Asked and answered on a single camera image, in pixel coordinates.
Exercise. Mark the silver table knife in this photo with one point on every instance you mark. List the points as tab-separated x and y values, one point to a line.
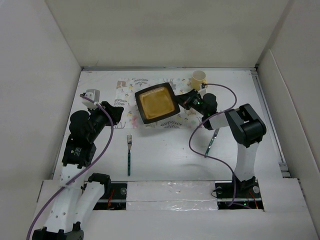
215	134

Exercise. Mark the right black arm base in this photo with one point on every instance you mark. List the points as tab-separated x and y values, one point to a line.
245	197

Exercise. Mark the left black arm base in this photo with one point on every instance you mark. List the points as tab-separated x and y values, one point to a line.
115	199

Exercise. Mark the fork with teal handle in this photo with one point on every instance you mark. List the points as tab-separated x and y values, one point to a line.
129	145

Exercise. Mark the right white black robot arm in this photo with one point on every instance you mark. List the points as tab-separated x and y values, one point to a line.
245	124

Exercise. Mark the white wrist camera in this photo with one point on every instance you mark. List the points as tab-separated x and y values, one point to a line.
91	98
203	86

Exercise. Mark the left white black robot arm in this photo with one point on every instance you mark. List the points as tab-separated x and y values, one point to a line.
77	195

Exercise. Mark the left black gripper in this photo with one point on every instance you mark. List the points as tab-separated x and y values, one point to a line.
114	111

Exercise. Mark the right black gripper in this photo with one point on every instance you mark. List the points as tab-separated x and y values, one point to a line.
185	99

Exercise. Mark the floral patterned cloth napkin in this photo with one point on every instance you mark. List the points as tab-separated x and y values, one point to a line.
131	118

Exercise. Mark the yellow ceramic mug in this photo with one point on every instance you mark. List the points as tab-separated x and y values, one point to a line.
197	79

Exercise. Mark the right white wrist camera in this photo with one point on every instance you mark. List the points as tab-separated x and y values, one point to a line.
203	86

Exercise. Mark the square black brown plate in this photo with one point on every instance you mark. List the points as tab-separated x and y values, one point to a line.
156	103

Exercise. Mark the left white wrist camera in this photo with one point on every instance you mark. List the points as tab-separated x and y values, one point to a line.
91	98

